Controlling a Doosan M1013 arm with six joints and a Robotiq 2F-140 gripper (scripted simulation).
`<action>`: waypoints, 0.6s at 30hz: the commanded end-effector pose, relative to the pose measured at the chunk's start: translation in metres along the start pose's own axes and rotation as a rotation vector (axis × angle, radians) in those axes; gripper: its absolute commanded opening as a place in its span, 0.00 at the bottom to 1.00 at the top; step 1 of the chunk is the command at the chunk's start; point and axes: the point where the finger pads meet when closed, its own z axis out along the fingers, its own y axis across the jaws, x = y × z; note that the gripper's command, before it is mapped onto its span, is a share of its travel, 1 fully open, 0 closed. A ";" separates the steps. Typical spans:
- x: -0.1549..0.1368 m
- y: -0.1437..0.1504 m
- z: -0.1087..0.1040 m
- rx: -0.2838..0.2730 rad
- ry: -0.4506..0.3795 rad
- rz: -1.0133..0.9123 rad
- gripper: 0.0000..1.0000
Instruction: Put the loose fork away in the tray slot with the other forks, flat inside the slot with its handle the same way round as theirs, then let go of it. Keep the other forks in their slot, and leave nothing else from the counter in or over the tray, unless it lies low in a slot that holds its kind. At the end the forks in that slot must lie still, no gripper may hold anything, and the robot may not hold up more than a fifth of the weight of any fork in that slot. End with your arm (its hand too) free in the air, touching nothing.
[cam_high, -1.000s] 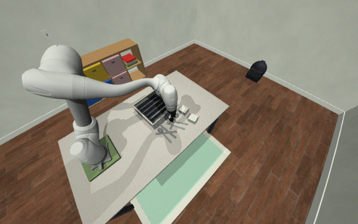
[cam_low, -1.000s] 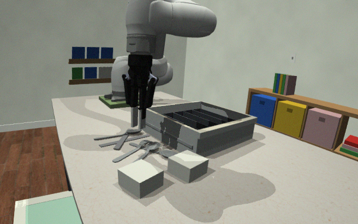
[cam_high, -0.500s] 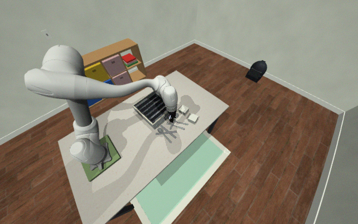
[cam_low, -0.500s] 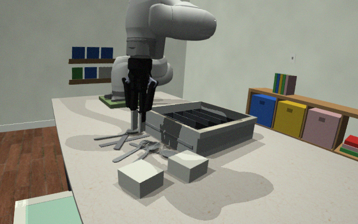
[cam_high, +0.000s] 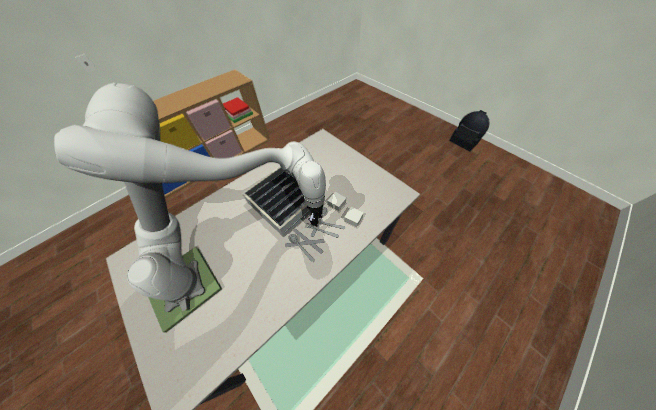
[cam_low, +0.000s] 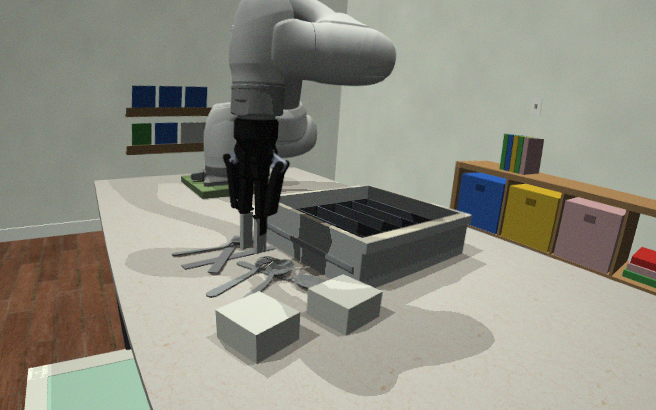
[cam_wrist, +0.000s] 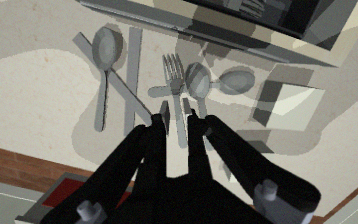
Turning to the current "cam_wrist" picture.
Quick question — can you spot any grey open-top tray box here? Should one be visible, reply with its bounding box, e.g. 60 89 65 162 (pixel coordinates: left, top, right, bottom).
81 0 358 68

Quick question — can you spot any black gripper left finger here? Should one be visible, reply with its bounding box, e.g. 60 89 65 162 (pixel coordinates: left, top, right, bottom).
40 100 170 224

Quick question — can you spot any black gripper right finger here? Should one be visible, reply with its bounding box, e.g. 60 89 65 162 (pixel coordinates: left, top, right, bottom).
183 98 321 224

